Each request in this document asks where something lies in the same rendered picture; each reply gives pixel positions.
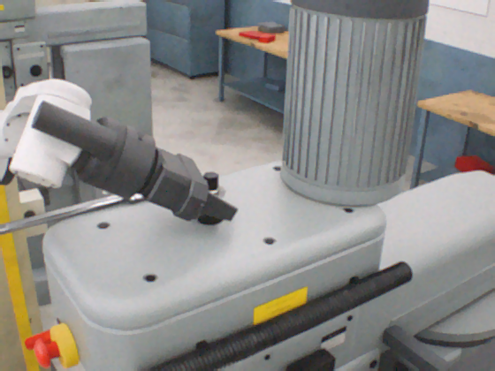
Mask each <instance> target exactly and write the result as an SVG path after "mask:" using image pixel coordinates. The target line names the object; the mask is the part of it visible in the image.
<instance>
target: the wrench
mask: <svg viewBox="0 0 495 371"><path fill-rule="evenodd" d="M125 201H128V202H129V203H135V202H136V201H137V202H139V201H145V200H144V196H141V195H139V194H137V195H135V196H134V197H133V198H132V199H130V200H126V199H123V198H121V197H118V196H117V195H112V196H109V197H105V198H102V199H99V200H95V201H87V202H83V203H81V204H77V205H74V206H71V207H69V208H60V209H57V210H53V211H50V212H47V213H44V214H41V215H35V216H30V217H27V218H24V219H21V220H18V221H12V222H9V223H4V224H0V235H3V234H9V233H11V232H14V231H19V230H22V229H24V230H25V229H27V228H31V227H34V226H36V225H39V224H42V223H50V222H53V221H56V220H59V219H62V218H65V217H71V216H76V215H79V214H82V213H86V212H89V211H91V210H98V209H101V208H106V207H109V206H112V205H116V204H119V203H121V202H125Z"/></svg>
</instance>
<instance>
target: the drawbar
mask: <svg viewBox="0 0 495 371"><path fill-rule="evenodd" d="M203 177H204V179H206V180H207V185H208V186H209V189H208V191H209V192H215V191H217V193H214V194H216V195H217V196H218V190H217V189H218V174H217V173H216V172H214V171H210V172H205V174H204V175H203ZM203 224H204V225H208V226H211V225H217V224H218V218H217V217H214V216H208V215H203Z"/></svg>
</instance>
